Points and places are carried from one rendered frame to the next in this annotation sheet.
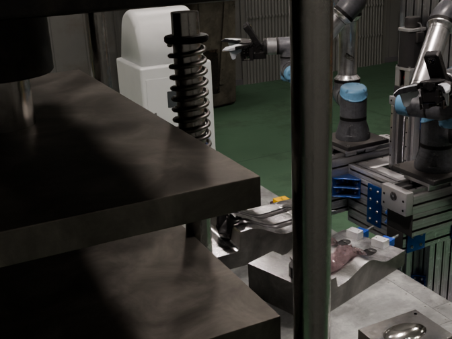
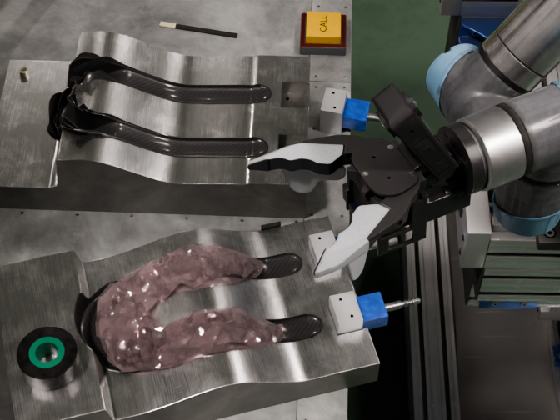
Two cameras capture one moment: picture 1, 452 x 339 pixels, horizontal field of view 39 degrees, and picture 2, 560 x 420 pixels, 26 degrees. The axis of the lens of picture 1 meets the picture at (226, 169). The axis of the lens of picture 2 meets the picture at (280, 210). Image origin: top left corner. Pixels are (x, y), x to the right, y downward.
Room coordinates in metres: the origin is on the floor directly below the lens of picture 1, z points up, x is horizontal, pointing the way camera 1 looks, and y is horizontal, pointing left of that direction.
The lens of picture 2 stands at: (1.20, -0.85, 2.37)
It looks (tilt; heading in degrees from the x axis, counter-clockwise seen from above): 55 degrees down; 28
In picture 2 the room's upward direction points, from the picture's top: straight up
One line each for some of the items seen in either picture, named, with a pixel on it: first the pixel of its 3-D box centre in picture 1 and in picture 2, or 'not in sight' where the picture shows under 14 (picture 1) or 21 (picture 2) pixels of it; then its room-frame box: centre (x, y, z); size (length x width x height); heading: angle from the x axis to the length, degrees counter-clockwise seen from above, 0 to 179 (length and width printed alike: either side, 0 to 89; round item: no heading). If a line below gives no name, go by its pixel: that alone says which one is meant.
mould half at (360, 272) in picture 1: (329, 264); (185, 324); (1.90, -0.33, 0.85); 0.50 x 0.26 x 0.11; 132
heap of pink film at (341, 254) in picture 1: (328, 251); (185, 304); (1.91, -0.33, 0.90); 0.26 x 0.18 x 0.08; 132
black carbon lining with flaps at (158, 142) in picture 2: (259, 215); (157, 107); (2.19, -0.12, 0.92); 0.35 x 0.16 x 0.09; 115
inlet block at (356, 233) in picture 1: (362, 232); (355, 248); (2.13, -0.49, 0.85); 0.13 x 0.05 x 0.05; 132
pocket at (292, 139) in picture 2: not in sight; (292, 155); (2.23, -0.33, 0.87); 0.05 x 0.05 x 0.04; 25
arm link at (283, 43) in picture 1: (288, 46); not in sight; (2.86, -0.30, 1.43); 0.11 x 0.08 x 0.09; 91
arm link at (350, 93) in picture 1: (352, 99); not in sight; (2.74, -0.57, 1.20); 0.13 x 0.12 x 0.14; 1
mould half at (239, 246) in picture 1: (255, 227); (151, 122); (2.19, -0.10, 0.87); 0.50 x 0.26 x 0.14; 115
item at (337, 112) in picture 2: not in sight; (362, 115); (2.39, -0.38, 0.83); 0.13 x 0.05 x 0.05; 105
